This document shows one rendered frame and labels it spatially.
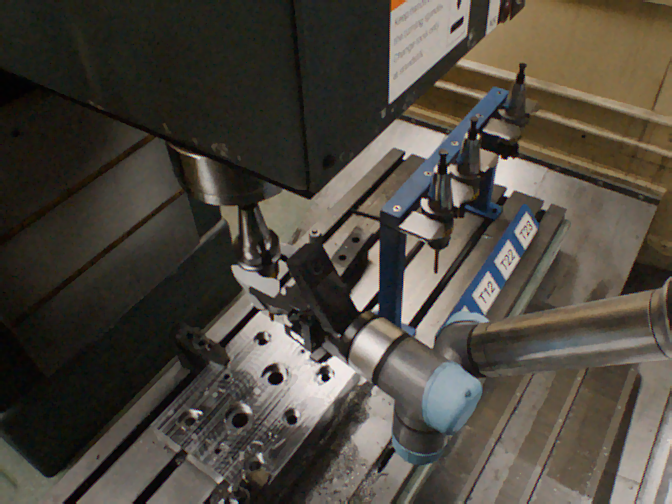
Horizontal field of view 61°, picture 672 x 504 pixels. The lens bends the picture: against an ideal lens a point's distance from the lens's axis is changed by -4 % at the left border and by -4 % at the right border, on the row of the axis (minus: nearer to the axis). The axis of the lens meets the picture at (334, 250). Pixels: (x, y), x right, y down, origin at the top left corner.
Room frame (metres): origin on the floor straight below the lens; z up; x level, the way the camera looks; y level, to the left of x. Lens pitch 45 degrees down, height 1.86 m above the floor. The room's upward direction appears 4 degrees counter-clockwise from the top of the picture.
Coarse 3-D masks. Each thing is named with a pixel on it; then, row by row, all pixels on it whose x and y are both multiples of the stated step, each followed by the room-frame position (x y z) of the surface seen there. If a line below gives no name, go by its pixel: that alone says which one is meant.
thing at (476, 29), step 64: (0, 0) 0.56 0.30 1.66; (64, 0) 0.49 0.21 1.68; (128, 0) 0.44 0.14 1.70; (192, 0) 0.40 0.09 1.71; (256, 0) 0.36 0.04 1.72; (320, 0) 0.37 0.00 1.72; (384, 0) 0.43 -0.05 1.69; (0, 64) 0.60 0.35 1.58; (64, 64) 0.52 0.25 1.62; (128, 64) 0.46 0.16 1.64; (192, 64) 0.41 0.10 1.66; (256, 64) 0.37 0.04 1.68; (320, 64) 0.36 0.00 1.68; (384, 64) 0.43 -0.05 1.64; (448, 64) 0.53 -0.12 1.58; (192, 128) 0.42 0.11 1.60; (256, 128) 0.37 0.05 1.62; (320, 128) 0.36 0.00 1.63; (384, 128) 0.43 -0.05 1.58
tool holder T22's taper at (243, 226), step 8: (240, 208) 0.56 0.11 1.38; (248, 208) 0.56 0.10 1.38; (256, 208) 0.56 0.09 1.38; (240, 216) 0.56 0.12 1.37; (248, 216) 0.56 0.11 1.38; (256, 216) 0.56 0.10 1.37; (240, 224) 0.56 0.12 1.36; (248, 224) 0.55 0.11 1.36; (256, 224) 0.56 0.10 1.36; (264, 224) 0.57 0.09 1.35; (240, 232) 0.56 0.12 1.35; (248, 232) 0.55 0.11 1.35; (256, 232) 0.55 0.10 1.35; (264, 232) 0.56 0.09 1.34; (240, 240) 0.56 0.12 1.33; (248, 240) 0.55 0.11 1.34; (256, 240) 0.55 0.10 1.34; (264, 240) 0.56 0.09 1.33; (240, 248) 0.56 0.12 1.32; (248, 248) 0.55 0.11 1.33; (256, 248) 0.55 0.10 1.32; (264, 248) 0.55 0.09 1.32
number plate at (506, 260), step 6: (504, 246) 0.88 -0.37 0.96; (510, 246) 0.89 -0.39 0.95; (504, 252) 0.87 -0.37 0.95; (510, 252) 0.88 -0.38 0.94; (498, 258) 0.85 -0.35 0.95; (504, 258) 0.86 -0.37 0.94; (510, 258) 0.87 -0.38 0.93; (516, 258) 0.88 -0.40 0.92; (498, 264) 0.84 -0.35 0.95; (504, 264) 0.85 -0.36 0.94; (510, 264) 0.86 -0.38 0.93; (498, 270) 0.83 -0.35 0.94; (504, 270) 0.84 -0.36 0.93; (510, 270) 0.84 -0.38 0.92; (504, 276) 0.82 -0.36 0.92
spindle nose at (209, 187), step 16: (176, 160) 0.51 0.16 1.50; (192, 160) 0.50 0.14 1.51; (208, 160) 0.49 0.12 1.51; (176, 176) 0.53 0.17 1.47; (192, 176) 0.50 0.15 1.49; (208, 176) 0.49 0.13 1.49; (224, 176) 0.49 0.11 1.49; (240, 176) 0.49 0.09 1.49; (192, 192) 0.51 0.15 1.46; (208, 192) 0.49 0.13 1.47; (224, 192) 0.49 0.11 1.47; (240, 192) 0.49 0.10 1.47; (256, 192) 0.49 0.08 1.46; (272, 192) 0.50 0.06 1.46
